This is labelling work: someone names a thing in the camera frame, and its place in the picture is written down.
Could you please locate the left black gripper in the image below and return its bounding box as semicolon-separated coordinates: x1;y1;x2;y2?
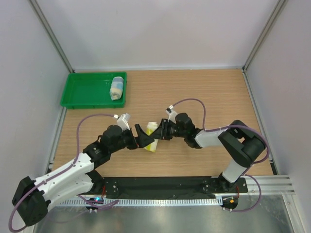
109;124;154;153

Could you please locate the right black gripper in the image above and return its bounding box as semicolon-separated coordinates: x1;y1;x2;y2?
150;118;187;141

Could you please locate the green yellow patterned towel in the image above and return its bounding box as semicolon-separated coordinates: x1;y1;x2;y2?
142;121;160;153

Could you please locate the polka dot striped towel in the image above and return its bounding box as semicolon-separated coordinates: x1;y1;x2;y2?
109;76;124;100

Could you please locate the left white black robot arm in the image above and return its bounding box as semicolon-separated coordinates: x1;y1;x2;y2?
9;124;154;233

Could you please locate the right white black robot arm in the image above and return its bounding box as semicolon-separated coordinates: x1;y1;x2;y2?
150;113;270;192

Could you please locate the green plastic tray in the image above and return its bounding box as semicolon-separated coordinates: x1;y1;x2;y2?
60;71;127;109

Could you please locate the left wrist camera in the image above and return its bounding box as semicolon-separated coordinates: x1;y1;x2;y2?
114;113;131;131

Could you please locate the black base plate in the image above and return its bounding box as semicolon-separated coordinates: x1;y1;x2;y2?
90;176;248;199

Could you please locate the slotted cable duct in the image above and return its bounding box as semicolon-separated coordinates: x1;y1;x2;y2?
58;196;223;207

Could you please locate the aluminium front rail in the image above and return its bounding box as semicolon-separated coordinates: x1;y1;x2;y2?
29;176;296;198

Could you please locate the left aluminium frame post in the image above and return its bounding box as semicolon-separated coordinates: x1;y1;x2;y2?
28;0;75;73

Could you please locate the aluminium frame post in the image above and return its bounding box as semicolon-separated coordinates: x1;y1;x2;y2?
242;0;288;73
28;0;75;73

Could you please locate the right aluminium frame post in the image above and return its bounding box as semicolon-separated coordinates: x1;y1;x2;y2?
242;0;288;73

